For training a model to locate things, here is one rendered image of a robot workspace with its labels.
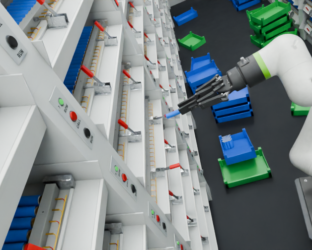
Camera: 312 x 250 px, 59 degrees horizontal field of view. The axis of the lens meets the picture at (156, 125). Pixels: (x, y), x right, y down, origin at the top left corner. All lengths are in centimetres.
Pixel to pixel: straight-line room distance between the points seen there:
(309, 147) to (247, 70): 59
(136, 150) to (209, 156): 140
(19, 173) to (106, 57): 58
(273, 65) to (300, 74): 9
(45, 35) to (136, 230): 46
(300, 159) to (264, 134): 84
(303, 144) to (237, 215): 70
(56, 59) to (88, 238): 30
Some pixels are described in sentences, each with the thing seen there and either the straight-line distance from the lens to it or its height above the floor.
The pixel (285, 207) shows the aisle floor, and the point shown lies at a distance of 187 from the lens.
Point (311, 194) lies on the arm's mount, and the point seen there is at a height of 31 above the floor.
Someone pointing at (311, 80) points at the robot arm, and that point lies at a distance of 87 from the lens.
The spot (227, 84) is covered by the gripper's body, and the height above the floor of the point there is 108.
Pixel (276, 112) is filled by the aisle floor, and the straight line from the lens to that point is 235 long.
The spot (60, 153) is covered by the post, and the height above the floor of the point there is 139.
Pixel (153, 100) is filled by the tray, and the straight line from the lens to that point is 127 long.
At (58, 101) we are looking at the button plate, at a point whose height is 146.
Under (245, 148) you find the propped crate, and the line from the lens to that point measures 207.
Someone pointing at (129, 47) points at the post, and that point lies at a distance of 114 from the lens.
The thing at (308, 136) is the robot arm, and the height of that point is 61.
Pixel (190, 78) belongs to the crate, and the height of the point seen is 8.
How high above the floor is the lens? 166
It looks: 39 degrees down
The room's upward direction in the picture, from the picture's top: 30 degrees counter-clockwise
